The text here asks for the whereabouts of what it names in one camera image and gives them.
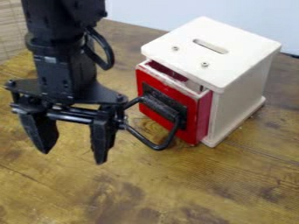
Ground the right screw on box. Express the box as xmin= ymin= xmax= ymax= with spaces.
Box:
xmin=200 ymin=61 xmax=209 ymax=67

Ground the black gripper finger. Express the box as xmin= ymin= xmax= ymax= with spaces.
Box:
xmin=18 ymin=114 xmax=60 ymax=154
xmin=89 ymin=119 xmax=117 ymax=165

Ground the white wooden box cabinet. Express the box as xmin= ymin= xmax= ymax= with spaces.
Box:
xmin=141 ymin=17 xmax=281 ymax=147

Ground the black metal drawer handle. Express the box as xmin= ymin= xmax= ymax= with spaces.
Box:
xmin=124 ymin=94 xmax=187 ymax=151

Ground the red drawer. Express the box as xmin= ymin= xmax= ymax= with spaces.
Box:
xmin=134 ymin=59 xmax=212 ymax=145

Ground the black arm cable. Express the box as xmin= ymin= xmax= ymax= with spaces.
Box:
xmin=81 ymin=26 xmax=117 ymax=72

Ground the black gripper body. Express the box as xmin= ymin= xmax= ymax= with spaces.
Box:
xmin=4 ymin=55 xmax=126 ymax=130

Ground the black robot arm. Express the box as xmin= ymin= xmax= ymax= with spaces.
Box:
xmin=4 ymin=0 xmax=126 ymax=164

